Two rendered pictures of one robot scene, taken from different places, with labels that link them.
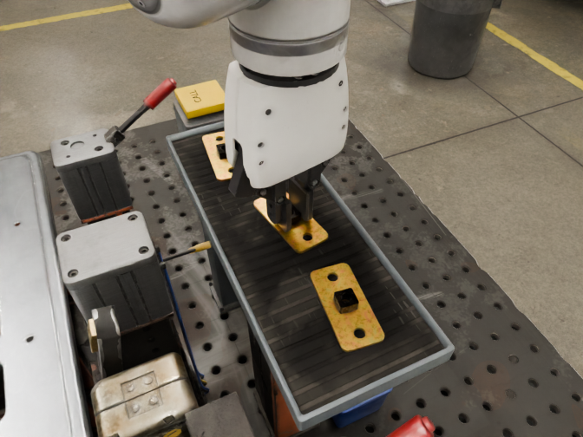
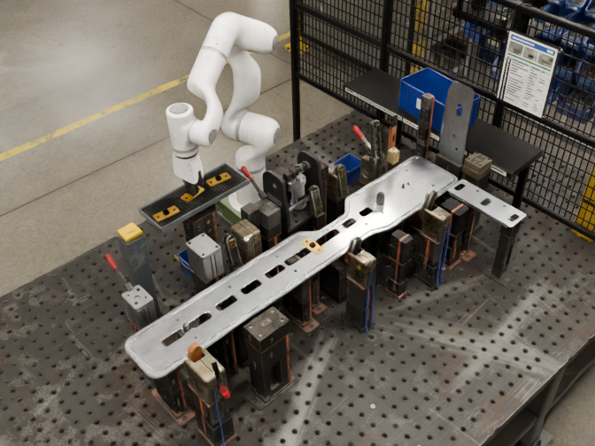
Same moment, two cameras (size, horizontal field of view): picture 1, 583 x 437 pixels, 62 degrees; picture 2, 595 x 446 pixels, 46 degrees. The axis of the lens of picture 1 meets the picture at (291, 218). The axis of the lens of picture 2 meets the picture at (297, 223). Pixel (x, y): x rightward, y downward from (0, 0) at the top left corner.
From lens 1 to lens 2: 2.25 m
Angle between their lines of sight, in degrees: 70
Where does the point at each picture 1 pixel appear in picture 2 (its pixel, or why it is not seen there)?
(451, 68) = not seen: outside the picture
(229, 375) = not seen: hidden behind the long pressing
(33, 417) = (254, 272)
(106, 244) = (203, 244)
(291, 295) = (218, 188)
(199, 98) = (132, 230)
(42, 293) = (210, 293)
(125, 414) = (251, 228)
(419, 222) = (88, 259)
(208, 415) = (248, 210)
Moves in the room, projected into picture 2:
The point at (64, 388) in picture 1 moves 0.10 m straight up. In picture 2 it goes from (243, 269) to (241, 248)
